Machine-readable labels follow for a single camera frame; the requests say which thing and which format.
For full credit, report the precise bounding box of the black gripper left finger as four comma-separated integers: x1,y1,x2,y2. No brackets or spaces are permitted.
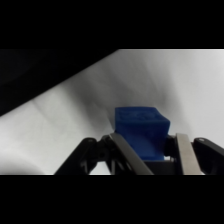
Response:
54,133,155,176

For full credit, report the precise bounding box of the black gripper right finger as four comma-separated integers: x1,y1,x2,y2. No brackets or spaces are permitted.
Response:
164,132,224,176

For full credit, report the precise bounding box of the blue cube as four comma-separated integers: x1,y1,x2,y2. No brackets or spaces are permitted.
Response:
114,106,171,162

